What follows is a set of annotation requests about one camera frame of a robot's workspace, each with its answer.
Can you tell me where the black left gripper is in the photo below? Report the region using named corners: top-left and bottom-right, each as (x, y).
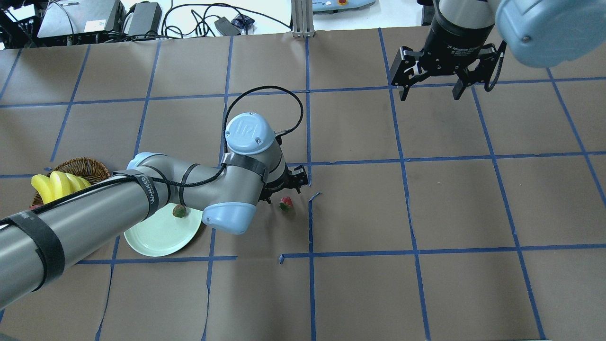
top-left (259, 165), bottom-right (309, 205)

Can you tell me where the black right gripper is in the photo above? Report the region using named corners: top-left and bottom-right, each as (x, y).
top-left (391, 19), bottom-right (507, 101)

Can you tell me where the red strawberry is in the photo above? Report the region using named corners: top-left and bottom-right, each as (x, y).
top-left (172, 205), bottom-right (189, 218)
top-left (279, 196), bottom-right (294, 212)

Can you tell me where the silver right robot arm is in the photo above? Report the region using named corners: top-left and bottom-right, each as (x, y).
top-left (388, 0), bottom-right (606, 101)

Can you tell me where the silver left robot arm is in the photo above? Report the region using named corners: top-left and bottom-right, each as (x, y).
top-left (0, 112), bottom-right (309, 308)

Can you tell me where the light green plate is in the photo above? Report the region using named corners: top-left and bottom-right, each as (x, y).
top-left (123, 203), bottom-right (203, 257)

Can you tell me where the black power adapter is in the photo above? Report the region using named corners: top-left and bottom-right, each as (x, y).
top-left (214, 17), bottom-right (241, 36)

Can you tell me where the brown wicker basket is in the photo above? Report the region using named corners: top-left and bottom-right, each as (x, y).
top-left (30, 157), bottom-right (111, 209)

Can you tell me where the yellow banana bunch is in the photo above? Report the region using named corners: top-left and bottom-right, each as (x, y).
top-left (30, 171), bottom-right (91, 204)

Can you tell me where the black laptop computer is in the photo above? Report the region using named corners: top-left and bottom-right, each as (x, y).
top-left (37, 0), bottom-right (125, 38)

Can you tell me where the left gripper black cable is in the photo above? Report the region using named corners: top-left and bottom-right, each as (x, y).
top-left (223, 85), bottom-right (304, 166)

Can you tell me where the aluminium frame post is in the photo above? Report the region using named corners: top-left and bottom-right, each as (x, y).
top-left (291, 0), bottom-right (315, 38)

